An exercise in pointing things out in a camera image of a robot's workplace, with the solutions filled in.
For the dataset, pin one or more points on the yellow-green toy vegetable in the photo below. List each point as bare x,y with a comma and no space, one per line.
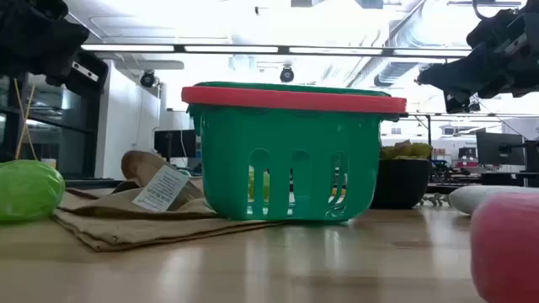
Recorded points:
266,185

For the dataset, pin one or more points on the black computer monitor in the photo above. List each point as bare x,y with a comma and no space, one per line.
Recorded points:
499,147
174,143
532,155

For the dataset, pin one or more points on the white cloth label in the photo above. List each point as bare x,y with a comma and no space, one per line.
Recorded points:
162,189

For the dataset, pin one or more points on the succulent in black pot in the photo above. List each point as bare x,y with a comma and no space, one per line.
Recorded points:
400,185

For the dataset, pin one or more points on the white plaid towel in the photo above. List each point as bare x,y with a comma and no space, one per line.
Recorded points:
476,198

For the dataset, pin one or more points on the round light green toy fruit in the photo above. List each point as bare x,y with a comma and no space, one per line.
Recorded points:
29,189

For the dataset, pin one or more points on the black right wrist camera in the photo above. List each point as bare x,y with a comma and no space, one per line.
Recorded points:
457,103

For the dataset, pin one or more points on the green basket with orange rim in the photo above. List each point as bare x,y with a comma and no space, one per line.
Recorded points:
295,139

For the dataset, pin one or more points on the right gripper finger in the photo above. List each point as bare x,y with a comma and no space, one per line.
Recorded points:
467,82
467,61

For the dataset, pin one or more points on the pink toy peach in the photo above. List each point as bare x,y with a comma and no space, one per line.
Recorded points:
509,252

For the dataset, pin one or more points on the long ceiling light bar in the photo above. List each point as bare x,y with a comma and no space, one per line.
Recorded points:
236,49

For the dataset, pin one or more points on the tan folded cloth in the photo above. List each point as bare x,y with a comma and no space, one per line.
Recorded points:
126,227

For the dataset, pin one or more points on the black glass cabinet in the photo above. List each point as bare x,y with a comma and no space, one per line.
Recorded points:
80,126

